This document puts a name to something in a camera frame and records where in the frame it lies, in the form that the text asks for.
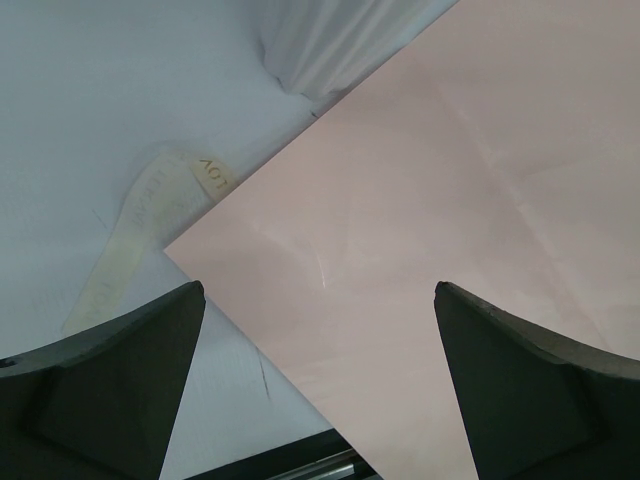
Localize pink wrapping paper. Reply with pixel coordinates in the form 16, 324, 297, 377
166, 1, 639, 479

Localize cream printed ribbon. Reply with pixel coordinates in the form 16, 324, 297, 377
62, 148, 239, 336

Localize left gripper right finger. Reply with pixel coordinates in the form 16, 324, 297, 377
434, 282, 639, 479

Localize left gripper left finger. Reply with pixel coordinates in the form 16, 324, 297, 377
1, 281, 205, 479

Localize white ribbed ceramic vase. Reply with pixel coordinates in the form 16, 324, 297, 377
259, 1, 455, 100

